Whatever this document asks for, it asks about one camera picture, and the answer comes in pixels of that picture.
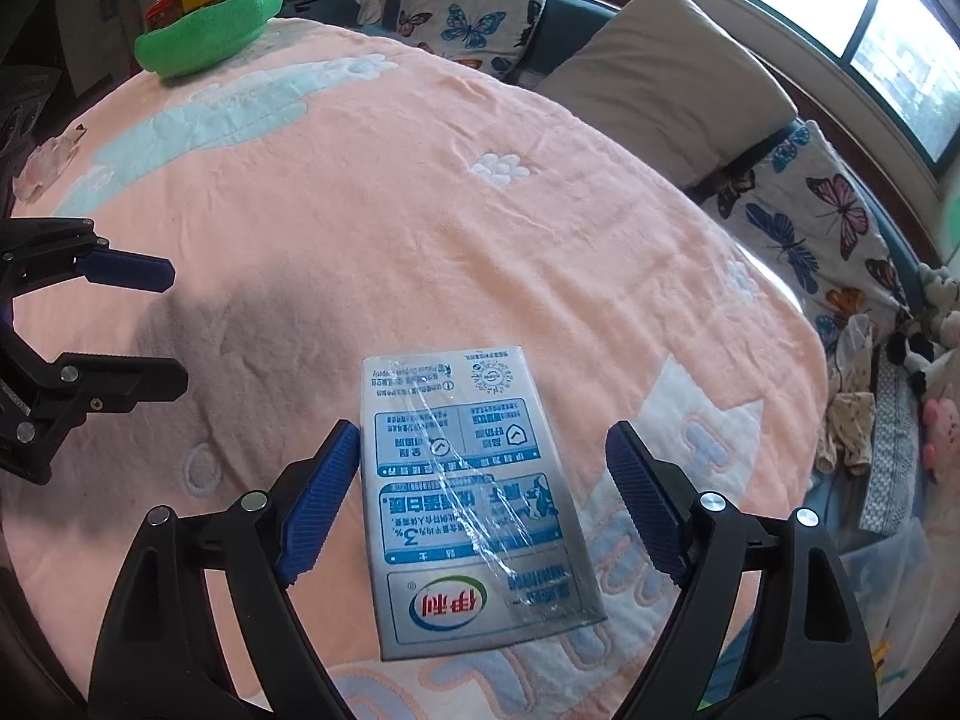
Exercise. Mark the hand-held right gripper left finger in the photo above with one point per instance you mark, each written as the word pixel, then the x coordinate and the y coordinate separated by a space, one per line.
pixel 319 502

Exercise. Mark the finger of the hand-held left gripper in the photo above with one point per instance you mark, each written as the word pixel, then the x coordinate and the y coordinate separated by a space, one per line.
pixel 127 270
pixel 120 382

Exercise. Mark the pink plush toy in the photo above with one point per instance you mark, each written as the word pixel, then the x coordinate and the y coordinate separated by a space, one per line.
pixel 943 435

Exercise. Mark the grey pillow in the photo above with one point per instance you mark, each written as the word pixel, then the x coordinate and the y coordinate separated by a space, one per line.
pixel 667 82

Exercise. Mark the black and white patterned cloth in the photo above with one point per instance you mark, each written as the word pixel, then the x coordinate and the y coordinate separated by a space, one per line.
pixel 889 457

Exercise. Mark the crumpled clear plastic wrapper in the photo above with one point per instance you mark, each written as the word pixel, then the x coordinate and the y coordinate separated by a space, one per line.
pixel 49 161

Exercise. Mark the clear plastic storage box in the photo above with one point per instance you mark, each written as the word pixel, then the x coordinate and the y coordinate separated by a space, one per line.
pixel 889 574

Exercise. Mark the pink blanket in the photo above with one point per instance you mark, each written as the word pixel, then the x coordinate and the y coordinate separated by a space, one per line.
pixel 412 225

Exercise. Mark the green basket with toys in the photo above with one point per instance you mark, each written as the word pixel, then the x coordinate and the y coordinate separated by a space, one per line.
pixel 210 30

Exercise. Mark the small beige garment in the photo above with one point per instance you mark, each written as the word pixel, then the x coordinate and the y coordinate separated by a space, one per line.
pixel 847 412

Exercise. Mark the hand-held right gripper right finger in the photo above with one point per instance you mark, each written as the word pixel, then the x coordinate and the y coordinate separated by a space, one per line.
pixel 645 502

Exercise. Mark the white and blue milk carton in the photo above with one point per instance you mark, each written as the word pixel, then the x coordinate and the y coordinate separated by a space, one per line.
pixel 465 495

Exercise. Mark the grey and white plush toy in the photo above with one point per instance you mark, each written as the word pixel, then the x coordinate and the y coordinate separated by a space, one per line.
pixel 941 289

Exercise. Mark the butterfly print pillow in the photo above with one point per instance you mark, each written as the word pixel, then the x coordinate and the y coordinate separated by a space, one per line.
pixel 810 225
pixel 465 22

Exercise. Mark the window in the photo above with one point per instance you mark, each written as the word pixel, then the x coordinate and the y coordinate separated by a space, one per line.
pixel 862 7

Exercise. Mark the cow plush toy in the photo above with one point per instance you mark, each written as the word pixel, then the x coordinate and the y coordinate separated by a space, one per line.
pixel 919 352

